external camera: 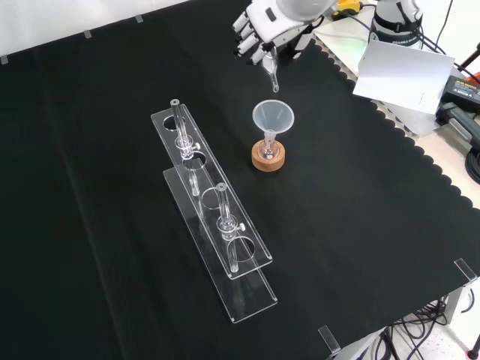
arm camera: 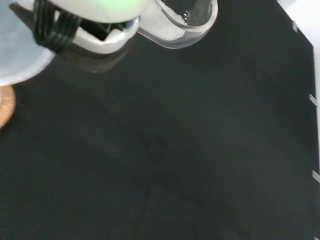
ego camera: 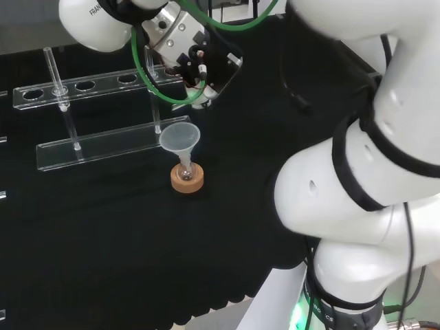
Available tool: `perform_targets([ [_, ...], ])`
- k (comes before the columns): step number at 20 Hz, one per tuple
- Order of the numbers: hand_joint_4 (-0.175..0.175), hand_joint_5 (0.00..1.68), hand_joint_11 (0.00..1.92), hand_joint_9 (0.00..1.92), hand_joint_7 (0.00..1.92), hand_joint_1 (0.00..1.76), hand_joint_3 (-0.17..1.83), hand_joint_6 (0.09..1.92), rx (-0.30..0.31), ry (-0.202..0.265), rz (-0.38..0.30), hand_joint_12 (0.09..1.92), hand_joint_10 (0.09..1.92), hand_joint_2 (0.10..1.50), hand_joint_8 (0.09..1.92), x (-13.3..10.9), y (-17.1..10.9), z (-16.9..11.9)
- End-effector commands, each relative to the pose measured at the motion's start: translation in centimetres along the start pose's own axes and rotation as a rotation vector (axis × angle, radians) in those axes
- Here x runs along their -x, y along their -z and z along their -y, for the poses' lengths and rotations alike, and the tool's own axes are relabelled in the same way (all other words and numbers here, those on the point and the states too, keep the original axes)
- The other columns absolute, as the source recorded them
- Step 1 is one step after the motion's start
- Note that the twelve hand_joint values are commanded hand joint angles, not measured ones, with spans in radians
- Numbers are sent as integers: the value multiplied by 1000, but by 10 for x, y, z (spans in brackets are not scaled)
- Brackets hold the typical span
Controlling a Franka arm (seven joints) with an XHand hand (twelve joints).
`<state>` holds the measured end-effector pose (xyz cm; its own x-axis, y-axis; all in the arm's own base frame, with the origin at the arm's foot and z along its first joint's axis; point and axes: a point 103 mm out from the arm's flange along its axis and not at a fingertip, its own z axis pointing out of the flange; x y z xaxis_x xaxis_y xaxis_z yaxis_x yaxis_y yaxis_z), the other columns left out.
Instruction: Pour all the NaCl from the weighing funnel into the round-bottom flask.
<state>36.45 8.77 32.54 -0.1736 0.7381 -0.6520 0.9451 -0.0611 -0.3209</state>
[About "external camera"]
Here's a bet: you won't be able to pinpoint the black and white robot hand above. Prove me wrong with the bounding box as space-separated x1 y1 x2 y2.
232 0 324 67

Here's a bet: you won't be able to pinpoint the clear weighing funnel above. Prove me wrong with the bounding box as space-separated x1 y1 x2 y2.
262 46 281 95

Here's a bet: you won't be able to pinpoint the translucent plastic funnel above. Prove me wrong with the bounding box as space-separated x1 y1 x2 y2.
251 99 296 151

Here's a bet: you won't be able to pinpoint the round-bottom glass flask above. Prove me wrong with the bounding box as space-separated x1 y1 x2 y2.
260 130 281 161

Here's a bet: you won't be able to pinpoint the clear acrylic funnel stand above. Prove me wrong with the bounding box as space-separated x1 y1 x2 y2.
149 98 279 325

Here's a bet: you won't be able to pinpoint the pale board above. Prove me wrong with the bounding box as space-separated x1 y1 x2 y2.
313 10 451 137

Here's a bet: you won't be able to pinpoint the yellow stop button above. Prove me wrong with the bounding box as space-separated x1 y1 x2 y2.
331 0 364 17

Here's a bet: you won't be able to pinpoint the white paper sheet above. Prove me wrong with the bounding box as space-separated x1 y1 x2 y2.
352 40 457 116

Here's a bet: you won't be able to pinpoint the black tripod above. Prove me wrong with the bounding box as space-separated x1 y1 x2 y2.
454 40 480 82

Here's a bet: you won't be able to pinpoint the black power adapter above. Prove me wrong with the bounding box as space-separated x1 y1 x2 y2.
440 73 480 114

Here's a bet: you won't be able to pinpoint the black clamp tool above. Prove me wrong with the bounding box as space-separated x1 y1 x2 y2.
436 101 480 152

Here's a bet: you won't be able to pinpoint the black cloth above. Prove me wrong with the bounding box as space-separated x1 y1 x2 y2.
0 0 480 360

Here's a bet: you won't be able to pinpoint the clear cloth clip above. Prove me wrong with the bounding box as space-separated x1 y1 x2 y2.
453 258 479 283
317 325 342 356

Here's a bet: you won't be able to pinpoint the white table leg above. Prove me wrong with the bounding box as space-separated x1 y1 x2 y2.
443 277 478 324

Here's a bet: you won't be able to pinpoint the black stop button cable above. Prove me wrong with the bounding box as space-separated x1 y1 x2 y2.
331 7 377 33

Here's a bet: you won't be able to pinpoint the cork ring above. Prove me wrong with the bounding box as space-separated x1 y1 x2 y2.
250 139 287 173

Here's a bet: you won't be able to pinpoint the black coiled cable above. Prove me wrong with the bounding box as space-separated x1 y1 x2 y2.
464 144 480 178

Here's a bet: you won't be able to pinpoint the black floor cables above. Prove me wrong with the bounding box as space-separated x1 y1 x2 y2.
369 297 452 360

